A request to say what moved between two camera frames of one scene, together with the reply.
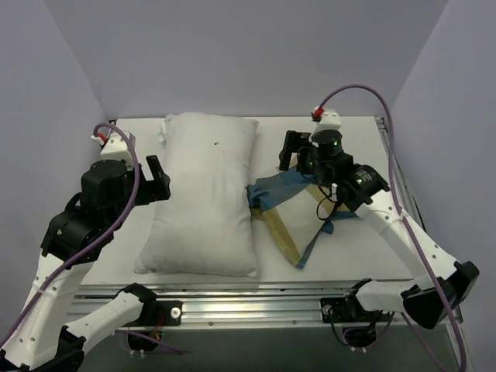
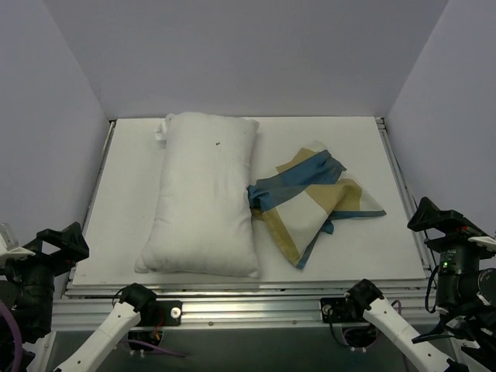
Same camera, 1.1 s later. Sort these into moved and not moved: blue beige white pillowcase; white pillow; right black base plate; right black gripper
Moved: right black gripper
Not moved: blue beige white pillowcase; white pillow; right black base plate
